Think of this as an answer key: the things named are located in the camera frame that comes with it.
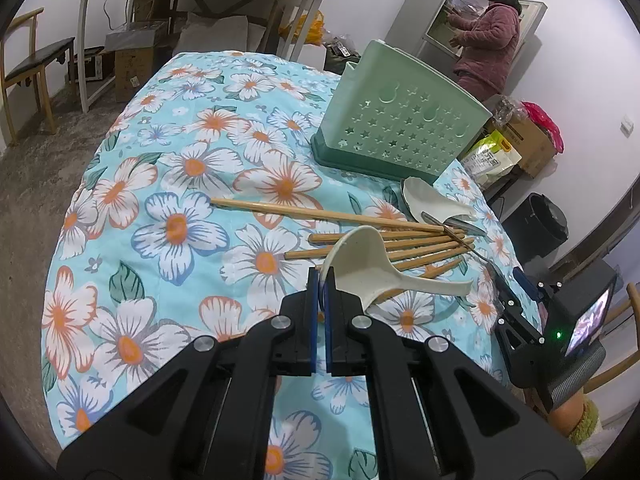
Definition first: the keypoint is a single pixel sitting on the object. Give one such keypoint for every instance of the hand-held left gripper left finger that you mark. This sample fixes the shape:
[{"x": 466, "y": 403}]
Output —
[{"x": 312, "y": 320}]

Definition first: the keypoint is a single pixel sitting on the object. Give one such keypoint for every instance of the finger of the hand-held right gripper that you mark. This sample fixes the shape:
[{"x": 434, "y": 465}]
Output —
[
  {"x": 506, "y": 300},
  {"x": 525, "y": 282}
]

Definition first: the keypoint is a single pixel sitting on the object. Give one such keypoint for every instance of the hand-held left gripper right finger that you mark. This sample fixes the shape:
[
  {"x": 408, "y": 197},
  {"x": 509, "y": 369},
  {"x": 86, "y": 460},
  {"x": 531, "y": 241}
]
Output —
[{"x": 329, "y": 330}]

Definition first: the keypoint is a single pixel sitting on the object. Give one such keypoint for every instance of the white ceramic soup spoon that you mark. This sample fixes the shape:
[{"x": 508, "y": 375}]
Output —
[
  {"x": 365, "y": 265},
  {"x": 425, "y": 197}
]

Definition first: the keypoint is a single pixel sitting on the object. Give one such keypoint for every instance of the set of wooden chopsticks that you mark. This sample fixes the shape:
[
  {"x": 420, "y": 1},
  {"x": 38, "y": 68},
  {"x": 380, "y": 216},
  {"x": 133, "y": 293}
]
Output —
[{"x": 350, "y": 216}]

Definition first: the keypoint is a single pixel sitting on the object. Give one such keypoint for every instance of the green plastic utensil caddy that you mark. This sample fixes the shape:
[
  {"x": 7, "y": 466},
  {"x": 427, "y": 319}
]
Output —
[{"x": 400, "y": 120}]

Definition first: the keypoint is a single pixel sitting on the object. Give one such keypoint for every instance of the light wooden chair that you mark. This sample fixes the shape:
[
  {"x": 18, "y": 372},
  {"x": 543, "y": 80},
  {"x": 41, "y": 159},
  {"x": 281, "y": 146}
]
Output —
[{"x": 617, "y": 317}]

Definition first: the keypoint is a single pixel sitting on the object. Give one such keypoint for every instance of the black trash bin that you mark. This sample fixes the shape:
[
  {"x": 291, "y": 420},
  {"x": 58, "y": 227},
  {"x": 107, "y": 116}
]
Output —
[{"x": 535, "y": 227}]

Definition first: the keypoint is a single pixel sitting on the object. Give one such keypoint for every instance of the yellow and white rice bag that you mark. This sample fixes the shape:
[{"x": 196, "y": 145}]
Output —
[{"x": 487, "y": 157}]

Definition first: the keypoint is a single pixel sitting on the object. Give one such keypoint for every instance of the large open cardboard box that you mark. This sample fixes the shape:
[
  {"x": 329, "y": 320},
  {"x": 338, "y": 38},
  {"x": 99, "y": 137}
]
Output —
[{"x": 530, "y": 147}]

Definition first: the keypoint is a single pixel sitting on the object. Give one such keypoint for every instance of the pink plastic bag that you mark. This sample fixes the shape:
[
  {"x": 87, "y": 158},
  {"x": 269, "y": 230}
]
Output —
[{"x": 542, "y": 120}]

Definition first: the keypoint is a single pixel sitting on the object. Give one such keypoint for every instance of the floral blue tablecloth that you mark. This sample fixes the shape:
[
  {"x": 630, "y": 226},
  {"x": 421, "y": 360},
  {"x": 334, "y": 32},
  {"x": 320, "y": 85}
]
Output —
[{"x": 175, "y": 220}]

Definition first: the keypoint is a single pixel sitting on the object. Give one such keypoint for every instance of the clear plastic bag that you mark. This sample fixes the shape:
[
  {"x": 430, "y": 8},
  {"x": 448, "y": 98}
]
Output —
[{"x": 506, "y": 109}]

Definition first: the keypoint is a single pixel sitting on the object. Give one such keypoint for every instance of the dark green bag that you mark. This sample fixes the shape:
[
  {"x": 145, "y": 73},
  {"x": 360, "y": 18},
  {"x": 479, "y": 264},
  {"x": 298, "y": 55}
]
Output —
[{"x": 340, "y": 55}]

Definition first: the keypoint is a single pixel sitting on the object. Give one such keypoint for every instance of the grey refrigerator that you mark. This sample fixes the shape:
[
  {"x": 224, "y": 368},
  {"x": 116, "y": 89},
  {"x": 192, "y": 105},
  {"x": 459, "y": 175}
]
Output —
[{"x": 435, "y": 5}]

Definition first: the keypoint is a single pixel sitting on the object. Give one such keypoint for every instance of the yellow plastic bag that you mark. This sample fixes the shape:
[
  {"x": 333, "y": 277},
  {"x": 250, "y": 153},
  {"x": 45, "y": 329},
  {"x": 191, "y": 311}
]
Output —
[{"x": 312, "y": 27}]

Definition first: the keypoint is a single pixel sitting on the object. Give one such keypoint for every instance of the white woven sack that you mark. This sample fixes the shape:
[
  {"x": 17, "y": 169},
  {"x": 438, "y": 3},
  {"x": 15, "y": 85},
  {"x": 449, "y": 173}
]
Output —
[{"x": 220, "y": 35}]

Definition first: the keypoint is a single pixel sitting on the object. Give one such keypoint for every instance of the brown cardboard box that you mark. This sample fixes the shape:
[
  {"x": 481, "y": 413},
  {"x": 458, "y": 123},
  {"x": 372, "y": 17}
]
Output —
[{"x": 132, "y": 72}]

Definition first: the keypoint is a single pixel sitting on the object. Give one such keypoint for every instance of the plastic-wrapped grey box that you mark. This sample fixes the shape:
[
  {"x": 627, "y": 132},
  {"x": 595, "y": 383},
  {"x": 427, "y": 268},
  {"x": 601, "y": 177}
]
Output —
[{"x": 135, "y": 37}]

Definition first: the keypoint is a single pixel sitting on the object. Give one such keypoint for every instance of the silver metal case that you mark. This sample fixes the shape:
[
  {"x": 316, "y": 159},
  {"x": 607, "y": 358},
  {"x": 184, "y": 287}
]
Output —
[{"x": 87, "y": 65}]

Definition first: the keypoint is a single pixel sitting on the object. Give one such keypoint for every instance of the wooden chair with black seat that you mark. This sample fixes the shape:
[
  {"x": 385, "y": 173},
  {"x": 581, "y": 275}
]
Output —
[{"x": 35, "y": 60}]

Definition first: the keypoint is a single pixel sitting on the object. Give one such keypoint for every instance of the white wall socket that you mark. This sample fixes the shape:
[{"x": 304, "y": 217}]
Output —
[{"x": 626, "y": 125}]

